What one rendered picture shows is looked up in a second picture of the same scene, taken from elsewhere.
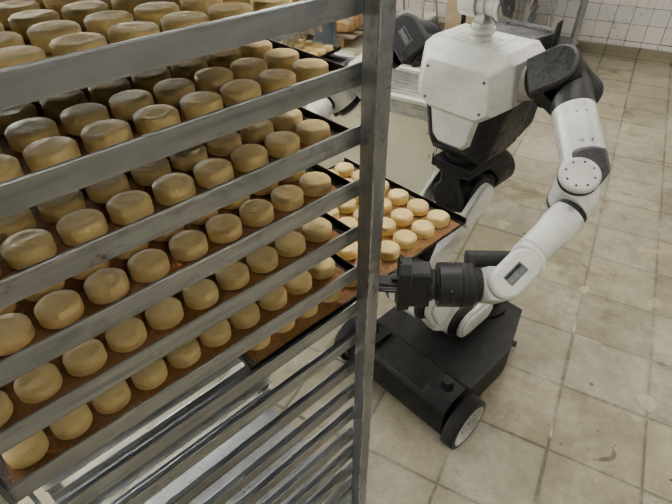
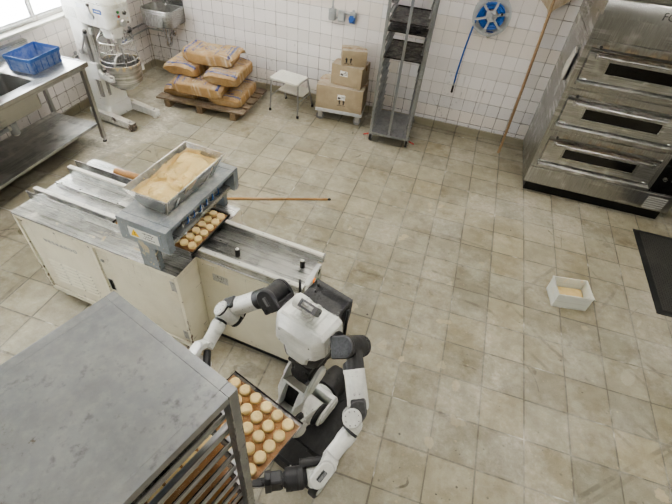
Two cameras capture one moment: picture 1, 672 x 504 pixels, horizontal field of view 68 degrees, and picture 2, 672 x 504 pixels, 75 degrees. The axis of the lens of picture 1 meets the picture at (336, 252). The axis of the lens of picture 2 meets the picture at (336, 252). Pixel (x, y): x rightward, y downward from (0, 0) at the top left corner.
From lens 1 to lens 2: 1.17 m
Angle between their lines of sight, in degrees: 13
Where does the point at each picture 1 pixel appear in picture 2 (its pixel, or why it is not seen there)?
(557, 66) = (343, 349)
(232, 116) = not seen: outside the picture
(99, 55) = not seen: outside the picture
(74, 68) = not seen: outside the picture
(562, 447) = (379, 482)
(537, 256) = (331, 465)
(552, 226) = (340, 444)
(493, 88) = (313, 351)
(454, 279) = (292, 482)
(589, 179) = (356, 422)
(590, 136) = (358, 392)
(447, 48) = (288, 323)
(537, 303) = (371, 374)
